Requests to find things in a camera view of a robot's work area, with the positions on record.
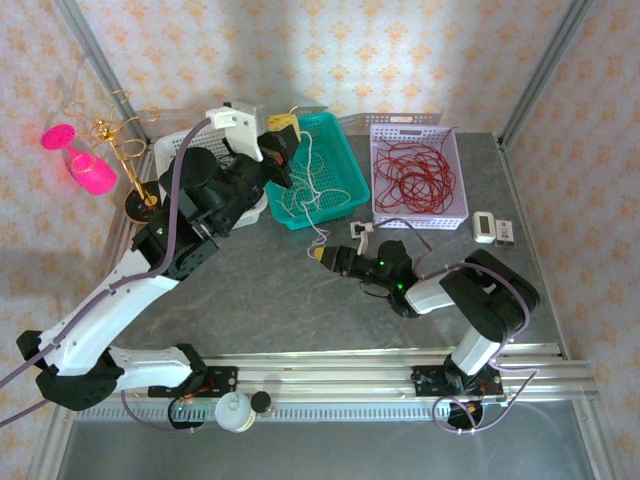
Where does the mixed cable pile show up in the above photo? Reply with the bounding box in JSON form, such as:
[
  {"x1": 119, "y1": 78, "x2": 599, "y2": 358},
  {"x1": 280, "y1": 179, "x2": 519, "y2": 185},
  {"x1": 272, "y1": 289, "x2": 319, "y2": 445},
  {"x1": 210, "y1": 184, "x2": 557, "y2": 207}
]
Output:
[{"x1": 287, "y1": 103, "x2": 334, "y2": 259}]

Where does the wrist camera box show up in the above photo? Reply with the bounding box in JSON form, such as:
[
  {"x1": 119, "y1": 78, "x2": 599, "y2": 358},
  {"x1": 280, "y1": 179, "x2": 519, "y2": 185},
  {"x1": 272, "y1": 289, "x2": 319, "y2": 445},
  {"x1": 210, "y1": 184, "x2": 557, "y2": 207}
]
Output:
[
  {"x1": 205, "y1": 97, "x2": 271, "y2": 162},
  {"x1": 348, "y1": 221, "x2": 375, "y2": 256}
]

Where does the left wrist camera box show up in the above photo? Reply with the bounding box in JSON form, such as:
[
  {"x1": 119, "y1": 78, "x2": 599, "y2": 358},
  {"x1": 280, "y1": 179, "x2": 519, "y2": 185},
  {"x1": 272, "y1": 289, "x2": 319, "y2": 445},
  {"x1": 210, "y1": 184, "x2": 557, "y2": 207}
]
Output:
[{"x1": 205, "y1": 97, "x2": 271, "y2": 162}]

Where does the teal plastic basket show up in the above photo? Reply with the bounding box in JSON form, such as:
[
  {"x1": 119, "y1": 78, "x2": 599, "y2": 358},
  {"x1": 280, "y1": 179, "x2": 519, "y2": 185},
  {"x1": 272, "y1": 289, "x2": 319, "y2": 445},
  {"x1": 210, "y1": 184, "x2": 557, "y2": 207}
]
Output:
[{"x1": 263, "y1": 111, "x2": 372, "y2": 231}]

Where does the black round cap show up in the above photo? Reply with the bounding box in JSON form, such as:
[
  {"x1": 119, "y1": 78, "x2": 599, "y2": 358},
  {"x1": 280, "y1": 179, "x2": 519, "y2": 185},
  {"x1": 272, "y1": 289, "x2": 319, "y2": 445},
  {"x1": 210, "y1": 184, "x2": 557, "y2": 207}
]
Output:
[{"x1": 248, "y1": 391, "x2": 274, "y2": 416}]

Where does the pink wine glass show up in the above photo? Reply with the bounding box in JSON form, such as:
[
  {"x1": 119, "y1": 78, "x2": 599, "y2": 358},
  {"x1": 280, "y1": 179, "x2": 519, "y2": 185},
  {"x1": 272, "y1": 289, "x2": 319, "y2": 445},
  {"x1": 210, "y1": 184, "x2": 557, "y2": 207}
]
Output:
[{"x1": 41, "y1": 123, "x2": 119, "y2": 197}]

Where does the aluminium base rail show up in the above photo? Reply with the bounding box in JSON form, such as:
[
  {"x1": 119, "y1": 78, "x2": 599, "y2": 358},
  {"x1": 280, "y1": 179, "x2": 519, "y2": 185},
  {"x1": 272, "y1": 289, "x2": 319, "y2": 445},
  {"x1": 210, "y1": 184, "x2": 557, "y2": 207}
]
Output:
[{"x1": 53, "y1": 344, "x2": 599, "y2": 404}]

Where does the aluminium frame post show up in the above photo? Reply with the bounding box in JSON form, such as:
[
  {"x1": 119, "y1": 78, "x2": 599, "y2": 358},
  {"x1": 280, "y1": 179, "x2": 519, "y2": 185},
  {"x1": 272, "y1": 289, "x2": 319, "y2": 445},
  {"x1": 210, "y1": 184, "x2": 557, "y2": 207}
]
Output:
[
  {"x1": 52, "y1": 0, "x2": 151, "y2": 146},
  {"x1": 499, "y1": 0, "x2": 596, "y2": 146}
]

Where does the white digital timer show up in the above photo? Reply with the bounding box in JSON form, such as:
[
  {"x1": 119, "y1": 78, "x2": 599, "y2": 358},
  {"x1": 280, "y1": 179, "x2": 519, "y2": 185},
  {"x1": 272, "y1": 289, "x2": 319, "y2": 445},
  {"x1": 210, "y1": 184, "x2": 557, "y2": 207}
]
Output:
[{"x1": 472, "y1": 211, "x2": 497, "y2": 245}]

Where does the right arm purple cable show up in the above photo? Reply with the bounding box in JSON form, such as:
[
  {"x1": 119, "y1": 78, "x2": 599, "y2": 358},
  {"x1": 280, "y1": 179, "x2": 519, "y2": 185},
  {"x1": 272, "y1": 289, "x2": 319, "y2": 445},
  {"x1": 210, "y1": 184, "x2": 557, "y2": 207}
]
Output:
[{"x1": 372, "y1": 219, "x2": 541, "y2": 435}]

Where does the grey slotted cable duct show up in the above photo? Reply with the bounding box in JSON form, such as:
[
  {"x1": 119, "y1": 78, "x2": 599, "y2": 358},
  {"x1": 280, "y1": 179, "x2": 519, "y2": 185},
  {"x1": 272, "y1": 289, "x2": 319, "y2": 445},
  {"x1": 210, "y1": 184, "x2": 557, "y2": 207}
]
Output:
[{"x1": 72, "y1": 402, "x2": 576, "y2": 422}]

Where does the lilac plastic basket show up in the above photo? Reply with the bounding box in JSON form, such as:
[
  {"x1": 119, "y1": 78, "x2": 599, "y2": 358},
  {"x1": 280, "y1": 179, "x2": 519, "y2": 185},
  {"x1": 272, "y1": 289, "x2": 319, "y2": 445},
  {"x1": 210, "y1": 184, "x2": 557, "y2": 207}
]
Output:
[{"x1": 368, "y1": 123, "x2": 470, "y2": 232}]

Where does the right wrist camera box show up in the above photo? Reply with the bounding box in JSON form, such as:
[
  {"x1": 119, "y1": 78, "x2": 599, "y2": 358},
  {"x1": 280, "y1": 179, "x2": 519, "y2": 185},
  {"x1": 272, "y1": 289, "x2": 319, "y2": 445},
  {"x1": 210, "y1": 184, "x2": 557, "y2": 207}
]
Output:
[{"x1": 348, "y1": 221, "x2": 375, "y2": 256}]

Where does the long red cable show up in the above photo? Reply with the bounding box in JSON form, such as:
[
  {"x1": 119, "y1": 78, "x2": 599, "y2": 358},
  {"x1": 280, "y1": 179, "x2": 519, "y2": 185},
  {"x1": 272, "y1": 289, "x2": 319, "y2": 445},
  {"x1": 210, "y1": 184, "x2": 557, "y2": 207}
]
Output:
[{"x1": 374, "y1": 139, "x2": 457, "y2": 215}]

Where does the gold wire glass stand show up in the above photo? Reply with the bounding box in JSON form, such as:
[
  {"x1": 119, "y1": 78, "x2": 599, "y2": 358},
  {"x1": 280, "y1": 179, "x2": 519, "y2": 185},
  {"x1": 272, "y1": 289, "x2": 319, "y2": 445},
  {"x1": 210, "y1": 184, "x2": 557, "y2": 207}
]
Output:
[{"x1": 64, "y1": 89, "x2": 165, "y2": 225}]

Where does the white plastic basket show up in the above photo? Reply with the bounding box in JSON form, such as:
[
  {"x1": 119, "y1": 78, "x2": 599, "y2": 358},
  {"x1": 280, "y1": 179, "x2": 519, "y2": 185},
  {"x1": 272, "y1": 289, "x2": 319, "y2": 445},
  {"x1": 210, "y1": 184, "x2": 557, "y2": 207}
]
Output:
[{"x1": 153, "y1": 107, "x2": 269, "y2": 229}]

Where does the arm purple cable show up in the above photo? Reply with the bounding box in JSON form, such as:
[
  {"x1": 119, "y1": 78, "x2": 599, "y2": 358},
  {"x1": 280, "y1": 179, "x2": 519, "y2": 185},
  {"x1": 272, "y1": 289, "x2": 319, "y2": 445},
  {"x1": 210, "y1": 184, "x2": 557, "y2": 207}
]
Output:
[
  {"x1": 0, "y1": 117, "x2": 231, "y2": 436},
  {"x1": 372, "y1": 219, "x2": 541, "y2": 435}
]

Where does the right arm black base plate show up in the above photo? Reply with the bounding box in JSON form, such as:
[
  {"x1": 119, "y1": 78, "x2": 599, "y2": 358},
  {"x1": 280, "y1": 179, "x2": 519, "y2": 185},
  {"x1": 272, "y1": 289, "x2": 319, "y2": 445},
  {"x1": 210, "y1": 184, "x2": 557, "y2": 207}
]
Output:
[{"x1": 411, "y1": 364, "x2": 505, "y2": 399}]

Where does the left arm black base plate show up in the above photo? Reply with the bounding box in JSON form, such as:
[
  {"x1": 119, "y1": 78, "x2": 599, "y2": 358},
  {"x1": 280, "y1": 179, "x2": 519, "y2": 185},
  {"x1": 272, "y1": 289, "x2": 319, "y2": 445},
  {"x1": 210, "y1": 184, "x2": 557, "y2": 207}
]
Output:
[{"x1": 147, "y1": 366, "x2": 239, "y2": 399}]

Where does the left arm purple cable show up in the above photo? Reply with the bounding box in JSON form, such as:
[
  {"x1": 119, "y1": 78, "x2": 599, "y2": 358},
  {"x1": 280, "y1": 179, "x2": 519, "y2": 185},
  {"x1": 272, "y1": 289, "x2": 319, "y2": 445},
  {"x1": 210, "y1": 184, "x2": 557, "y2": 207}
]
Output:
[{"x1": 0, "y1": 117, "x2": 231, "y2": 436}]

